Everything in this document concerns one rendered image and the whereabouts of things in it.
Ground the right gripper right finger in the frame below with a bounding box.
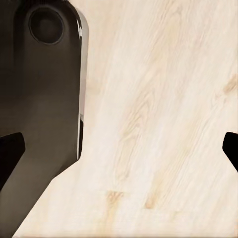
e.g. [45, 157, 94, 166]
[222, 132, 238, 172]

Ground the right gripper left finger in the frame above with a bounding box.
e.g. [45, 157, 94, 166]
[0, 132, 26, 191]

